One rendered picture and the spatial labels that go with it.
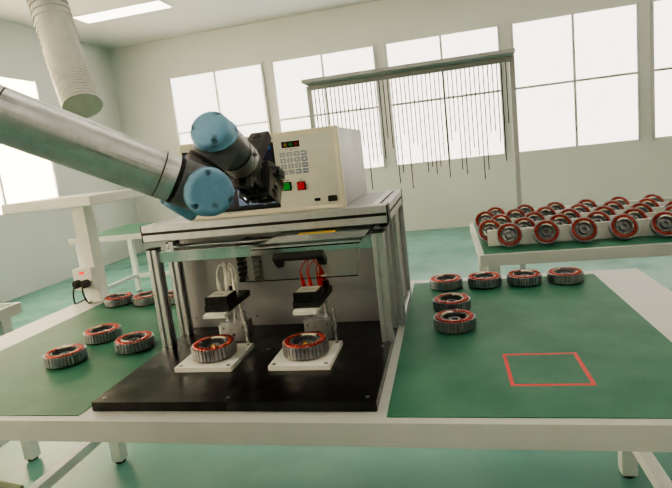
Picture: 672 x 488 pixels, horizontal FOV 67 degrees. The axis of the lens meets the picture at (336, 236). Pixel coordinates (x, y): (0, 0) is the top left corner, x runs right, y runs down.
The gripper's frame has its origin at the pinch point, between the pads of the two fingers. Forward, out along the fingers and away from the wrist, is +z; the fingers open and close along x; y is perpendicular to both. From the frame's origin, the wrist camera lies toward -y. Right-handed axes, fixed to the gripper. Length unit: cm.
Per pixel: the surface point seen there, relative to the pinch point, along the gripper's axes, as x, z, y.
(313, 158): 7.7, 5.1, -8.9
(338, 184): 13.4, 8.2, -2.5
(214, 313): -20.9, 12.4, 28.1
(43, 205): -99, 32, -15
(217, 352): -17.7, 8.9, 38.2
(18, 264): -469, 381, -92
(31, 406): -58, -3, 50
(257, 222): -8.4, 8.8, 5.6
